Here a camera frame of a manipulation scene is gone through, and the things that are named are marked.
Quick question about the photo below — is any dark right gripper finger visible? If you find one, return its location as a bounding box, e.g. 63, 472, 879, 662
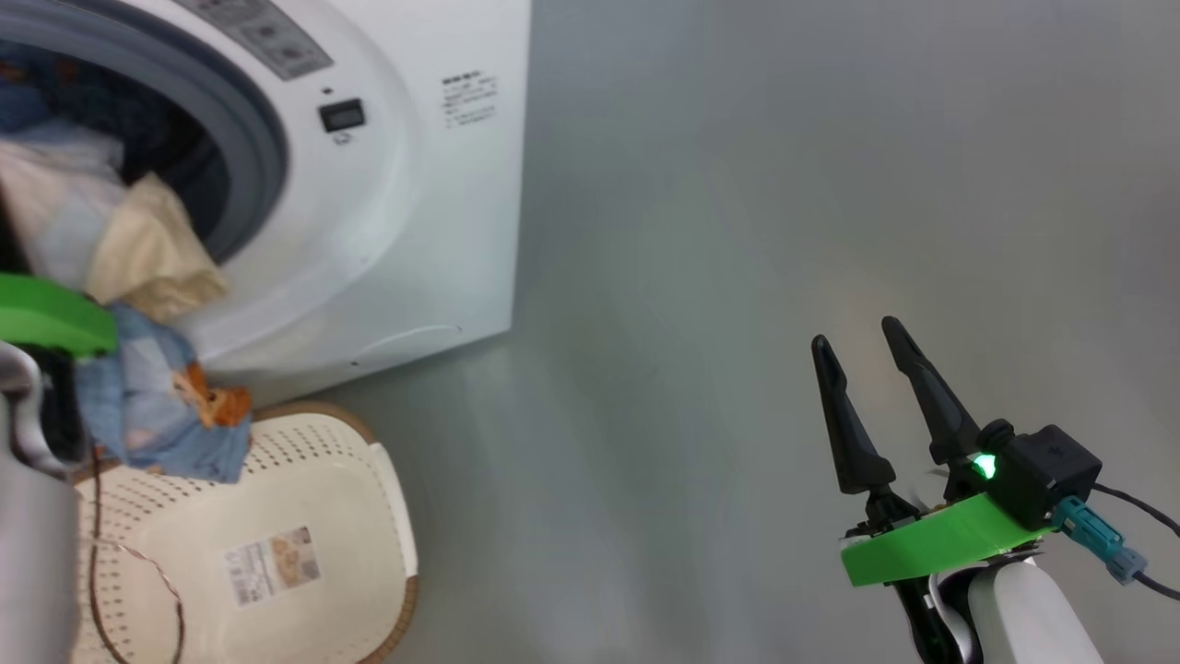
881, 316, 981, 465
811, 334, 896, 495

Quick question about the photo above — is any cream cloth garment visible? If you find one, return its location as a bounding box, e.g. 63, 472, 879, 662
88, 173, 230, 322

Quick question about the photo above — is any cream perforated laundry basket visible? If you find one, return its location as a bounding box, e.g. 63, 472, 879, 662
69, 401, 420, 664

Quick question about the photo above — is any basket product label sticker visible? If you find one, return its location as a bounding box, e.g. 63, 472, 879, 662
224, 526, 322, 607

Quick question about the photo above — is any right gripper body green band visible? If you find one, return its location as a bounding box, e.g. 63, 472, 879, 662
839, 459, 1056, 588

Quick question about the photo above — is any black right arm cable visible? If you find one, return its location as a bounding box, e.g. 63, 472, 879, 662
1092, 484, 1180, 600

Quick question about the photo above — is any round white filter cover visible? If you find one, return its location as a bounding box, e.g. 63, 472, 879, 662
355, 323, 462, 365

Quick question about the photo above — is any grey rubber door seal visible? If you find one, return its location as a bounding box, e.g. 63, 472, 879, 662
0, 0, 289, 268

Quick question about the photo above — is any teal cable connector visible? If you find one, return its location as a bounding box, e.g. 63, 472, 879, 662
1054, 496, 1149, 585

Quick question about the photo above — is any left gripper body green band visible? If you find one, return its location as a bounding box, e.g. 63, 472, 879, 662
0, 272, 119, 462

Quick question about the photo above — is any small black text sticker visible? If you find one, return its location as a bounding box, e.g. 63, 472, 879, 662
441, 72, 499, 128

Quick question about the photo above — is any grey warning sticker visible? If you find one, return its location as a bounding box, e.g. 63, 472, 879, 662
175, 0, 335, 81

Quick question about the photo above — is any white front-load washing machine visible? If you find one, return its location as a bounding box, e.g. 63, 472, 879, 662
0, 0, 533, 407

